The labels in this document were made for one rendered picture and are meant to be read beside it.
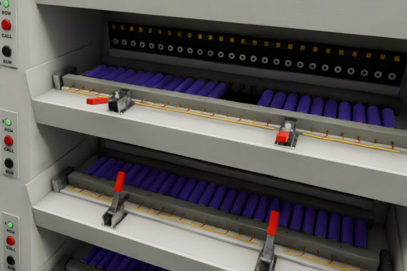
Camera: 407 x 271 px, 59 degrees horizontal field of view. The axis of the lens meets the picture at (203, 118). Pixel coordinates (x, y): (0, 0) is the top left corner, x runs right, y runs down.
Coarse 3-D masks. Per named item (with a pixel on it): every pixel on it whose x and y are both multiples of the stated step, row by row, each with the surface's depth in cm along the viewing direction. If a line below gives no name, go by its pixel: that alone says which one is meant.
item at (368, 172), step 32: (64, 64) 66; (96, 64) 75; (192, 64) 68; (224, 64) 66; (32, 96) 60; (64, 96) 62; (64, 128) 60; (96, 128) 58; (128, 128) 55; (160, 128) 53; (192, 128) 52; (224, 128) 52; (256, 128) 52; (224, 160) 51; (256, 160) 49; (288, 160) 48; (320, 160) 46; (352, 160) 45; (384, 160) 45; (352, 192) 46; (384, 192) 45
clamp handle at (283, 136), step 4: (288, 124) 47; (288, 128) 48; (280, 132) 43; (284, 132) 44; (288, 132) 44; (276, 136) 42; (280, 136) 42; (284, 136) 41; (288, 136) 44; (276, 140) 42; (280, 140) 42; (284, 140) 41
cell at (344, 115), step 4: (340, 104) 56; (344, 104) 56; (348, 104) 56; (340, 108) 55; (344, 108) 54; (348, 108) 54; (340, 112) 54; (344, 112) 53; (348, 112) 53; (340, 116) 52; (344, 116) 52; (348, 116) 52
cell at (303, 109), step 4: (304, 96) 58; (308, 96) 58; (300, 100) 57; (304, 100) 56; (308, 100) 57; (300, 104) 56; (304, 104) 55; (308, 104) 56; (300, 108) 54; (304, 108) 54; (308, 108) 55; (300, 112) 53; (304, 112) 53
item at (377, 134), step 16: (64, 80) 63; (80, 80) 62; (96, 80) 62; (96, 96) 60; (144, 96) 59; (160, 96) 57; (176, 96) 56; (192, 96) 56; (208, 112) 55; (224, 112) 54; (240, 112) 53; (256, 112) 52; (272, 112) 52; (288, 112) 52; (272, 128) 51; (304, 128) 51; (320, 128) 50; (336, 128) 49; (352, 128) 48; (368, 128) 48; (384, 128) 48; (384, 144) 48; (400, 144) 47
